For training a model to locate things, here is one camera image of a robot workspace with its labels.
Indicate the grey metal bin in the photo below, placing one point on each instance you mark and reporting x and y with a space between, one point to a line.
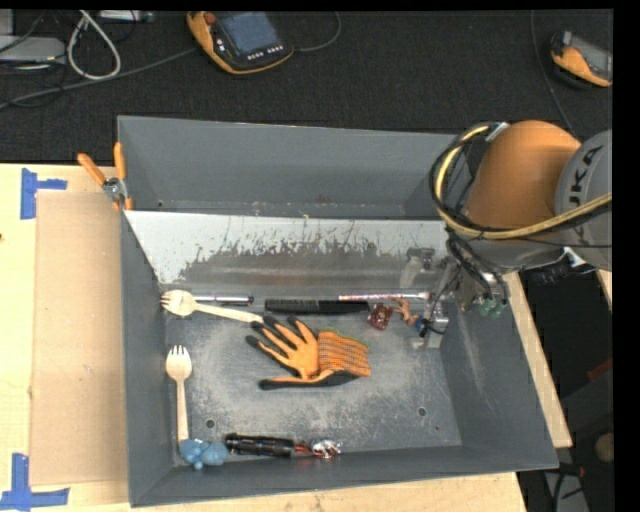
320 400

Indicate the orange and black work glove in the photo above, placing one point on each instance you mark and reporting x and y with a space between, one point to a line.
310 352

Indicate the brown cardboard board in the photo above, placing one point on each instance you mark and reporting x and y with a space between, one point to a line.
75 325

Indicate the blue toy blob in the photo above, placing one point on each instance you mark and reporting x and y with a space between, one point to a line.
205 452

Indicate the wooden spork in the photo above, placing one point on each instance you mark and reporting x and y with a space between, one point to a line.
178 367

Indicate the black cylindrical tool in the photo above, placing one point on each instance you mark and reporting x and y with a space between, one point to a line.
257 445

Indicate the small brown toy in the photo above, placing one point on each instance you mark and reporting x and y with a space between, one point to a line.
380 316

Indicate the wooden fork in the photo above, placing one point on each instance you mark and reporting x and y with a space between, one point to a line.
181 303

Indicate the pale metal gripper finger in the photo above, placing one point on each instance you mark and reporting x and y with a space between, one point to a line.
419 259
436 320

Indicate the small orange toy figure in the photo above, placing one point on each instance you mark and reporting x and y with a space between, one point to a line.
406 310

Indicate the small silver metal piece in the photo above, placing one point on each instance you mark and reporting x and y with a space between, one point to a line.
326 448

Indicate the pink patterned pencil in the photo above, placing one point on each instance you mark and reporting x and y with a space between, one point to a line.
380 296

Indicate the silver metal pen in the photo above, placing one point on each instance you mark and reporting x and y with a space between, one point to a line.
225 300

